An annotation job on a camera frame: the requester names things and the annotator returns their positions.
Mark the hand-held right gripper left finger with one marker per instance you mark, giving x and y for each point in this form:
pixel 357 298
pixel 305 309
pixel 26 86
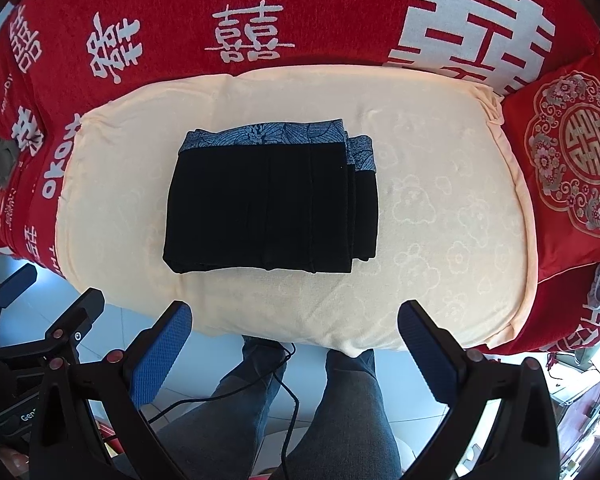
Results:
pixel 160 355

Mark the red embroidered cushion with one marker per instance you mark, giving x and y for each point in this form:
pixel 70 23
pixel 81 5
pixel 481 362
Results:
pixel 580 160

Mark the black pants with blue waistband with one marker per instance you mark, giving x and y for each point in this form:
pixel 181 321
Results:
pixel 260 210

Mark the person's right leg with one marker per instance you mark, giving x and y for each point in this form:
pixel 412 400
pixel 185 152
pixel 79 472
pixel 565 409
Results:
pixel 350 410

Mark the cream embossed pillow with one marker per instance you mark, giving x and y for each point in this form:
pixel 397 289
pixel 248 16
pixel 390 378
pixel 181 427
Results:
pixel 430 235

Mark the person's left leg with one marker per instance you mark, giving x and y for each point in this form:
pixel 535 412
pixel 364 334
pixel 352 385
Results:
pixel 240 410

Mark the person's leg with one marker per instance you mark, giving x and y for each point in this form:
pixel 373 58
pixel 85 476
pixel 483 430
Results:
pixel 350 410
pixel 240 410

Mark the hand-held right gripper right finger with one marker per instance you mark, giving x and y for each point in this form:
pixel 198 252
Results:
pixel 425 355

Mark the red printed blanket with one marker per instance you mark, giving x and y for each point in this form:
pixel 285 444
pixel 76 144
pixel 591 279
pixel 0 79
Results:
pixel 330 10

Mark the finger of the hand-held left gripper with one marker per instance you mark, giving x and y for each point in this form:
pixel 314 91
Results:
pixel 82 310
pixel 15 280

